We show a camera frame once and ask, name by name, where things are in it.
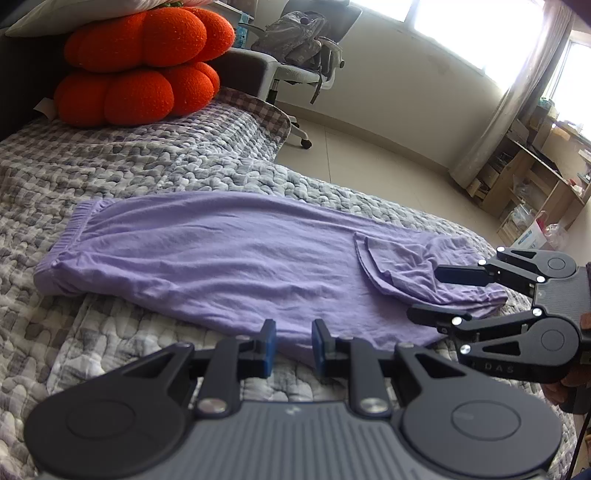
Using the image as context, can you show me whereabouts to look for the white office chair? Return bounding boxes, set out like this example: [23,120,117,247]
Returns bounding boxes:
[249,0,363,149]

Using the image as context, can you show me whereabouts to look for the grey checked blanket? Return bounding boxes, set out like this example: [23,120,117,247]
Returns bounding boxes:
[0,88,578,480]

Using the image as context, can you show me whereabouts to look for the wooden shelf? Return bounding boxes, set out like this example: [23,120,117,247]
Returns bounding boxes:
[466,92,591,245]

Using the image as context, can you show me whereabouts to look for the window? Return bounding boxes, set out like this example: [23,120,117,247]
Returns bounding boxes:
[351,0,591,139]

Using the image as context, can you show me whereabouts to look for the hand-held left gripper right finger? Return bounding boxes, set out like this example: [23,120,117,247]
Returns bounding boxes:
[311,318,467,416]

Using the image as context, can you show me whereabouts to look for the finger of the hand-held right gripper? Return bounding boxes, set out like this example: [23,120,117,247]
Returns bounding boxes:
[406,302,543,356]
[434,247,549,296]

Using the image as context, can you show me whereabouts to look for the orange pumpkin cushion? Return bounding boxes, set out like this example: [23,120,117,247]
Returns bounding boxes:
[34,62,221,129]
[64,7,236,73]

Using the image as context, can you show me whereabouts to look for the person's right hand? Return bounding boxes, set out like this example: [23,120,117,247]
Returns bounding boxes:
[541,367,583,413]

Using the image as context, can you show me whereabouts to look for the grey camouflage backpack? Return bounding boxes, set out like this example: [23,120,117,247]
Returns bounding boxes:
[252,11,339,71]

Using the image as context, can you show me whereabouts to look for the black cable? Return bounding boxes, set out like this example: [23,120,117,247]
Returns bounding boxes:
[570,411,591,480]

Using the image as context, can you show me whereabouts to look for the white printed pillow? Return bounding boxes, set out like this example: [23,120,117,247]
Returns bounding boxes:
[4,0,218,38]

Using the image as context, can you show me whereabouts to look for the grey curtain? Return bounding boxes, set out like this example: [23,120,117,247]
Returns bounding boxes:
[450,0,574,188]

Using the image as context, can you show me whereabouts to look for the white and blue box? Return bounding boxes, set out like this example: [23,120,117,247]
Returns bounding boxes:
[512,217,560,253]

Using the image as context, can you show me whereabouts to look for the purple pants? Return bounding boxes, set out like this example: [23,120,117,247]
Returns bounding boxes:
[33,191,509,365]

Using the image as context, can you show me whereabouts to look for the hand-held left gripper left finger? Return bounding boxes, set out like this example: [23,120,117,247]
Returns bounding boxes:
[122,318,278,416]

